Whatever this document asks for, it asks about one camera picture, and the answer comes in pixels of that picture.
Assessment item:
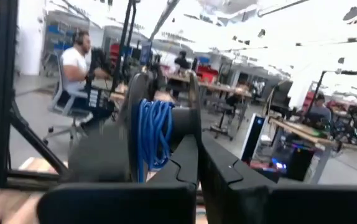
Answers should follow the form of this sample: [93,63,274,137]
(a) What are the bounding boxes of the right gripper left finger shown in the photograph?
[37,134,200,224]

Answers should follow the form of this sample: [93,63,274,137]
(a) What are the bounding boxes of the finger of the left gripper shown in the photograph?
[68,124,100,184]
[99,123,130,184]

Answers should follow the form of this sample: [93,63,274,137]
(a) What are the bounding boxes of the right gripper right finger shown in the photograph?
[200,133,357,224]

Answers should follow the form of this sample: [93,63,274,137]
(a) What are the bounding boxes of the long blue ethernet cable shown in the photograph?
[136,98,175,183]

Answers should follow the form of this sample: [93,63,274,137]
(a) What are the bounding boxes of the black cable spool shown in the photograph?
[124,72,203,184]

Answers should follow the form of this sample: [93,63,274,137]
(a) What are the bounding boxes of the white computer case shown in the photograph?
[240,113,267,163]

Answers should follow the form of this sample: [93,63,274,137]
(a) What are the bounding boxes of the grey office chair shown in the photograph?
[43,52,94,147]

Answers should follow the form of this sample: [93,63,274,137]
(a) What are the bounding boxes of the black stool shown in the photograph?
[211,93,248,141]

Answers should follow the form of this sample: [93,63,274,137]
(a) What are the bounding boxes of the black computer tower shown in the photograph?
[270,144,318,183]

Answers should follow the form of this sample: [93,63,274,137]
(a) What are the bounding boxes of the wooden top desk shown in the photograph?
[268,116,338,149]

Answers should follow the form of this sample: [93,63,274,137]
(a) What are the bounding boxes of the person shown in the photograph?
[174,50,192,71]
[305,93,333,124]
[60,29,111,125]

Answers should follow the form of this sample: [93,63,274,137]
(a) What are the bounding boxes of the red storage bins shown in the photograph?
[197,63,220,83]

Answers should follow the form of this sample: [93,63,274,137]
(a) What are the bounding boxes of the black background rig frame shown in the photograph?
[304,70,357,125]

